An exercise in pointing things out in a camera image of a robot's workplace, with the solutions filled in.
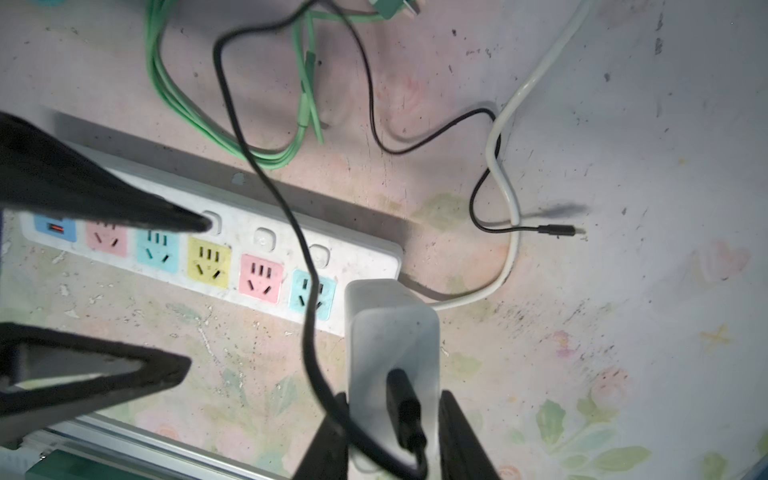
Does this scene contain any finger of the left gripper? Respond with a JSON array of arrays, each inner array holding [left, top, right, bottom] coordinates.
[[1, 112, 212, 233], [1, 323, 192, 445]]

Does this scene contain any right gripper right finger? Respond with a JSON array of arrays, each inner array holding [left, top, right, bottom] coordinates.
[[438, 390, 500, 480]]

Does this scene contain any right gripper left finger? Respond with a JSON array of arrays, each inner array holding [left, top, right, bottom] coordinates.
[[292, 415, 349, 480]]

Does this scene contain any white charger adapter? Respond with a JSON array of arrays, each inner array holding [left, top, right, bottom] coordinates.
[[345, 279, 440, 467]]

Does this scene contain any white power strip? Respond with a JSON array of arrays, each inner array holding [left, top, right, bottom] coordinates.
[[20, 147, 403, 336]]

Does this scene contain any green charger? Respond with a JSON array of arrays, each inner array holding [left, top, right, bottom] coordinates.
[[369, 0, 420, 20]]

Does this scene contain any black usb cable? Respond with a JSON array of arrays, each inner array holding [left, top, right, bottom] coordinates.
[[212, 0, 578, 480]]

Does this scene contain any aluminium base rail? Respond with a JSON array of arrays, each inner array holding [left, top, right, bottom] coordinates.
[[0, 413, 283, 480]]

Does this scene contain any green box on rail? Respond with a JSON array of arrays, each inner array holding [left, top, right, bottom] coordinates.
[[24, 450, 145, 480]]

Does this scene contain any green multi-head cable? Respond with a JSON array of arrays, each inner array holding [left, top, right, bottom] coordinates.
[[145, 0, 385, 171]]

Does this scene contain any white power strip cord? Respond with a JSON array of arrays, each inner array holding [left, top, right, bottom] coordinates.
[[428, 0, 598, 312]]

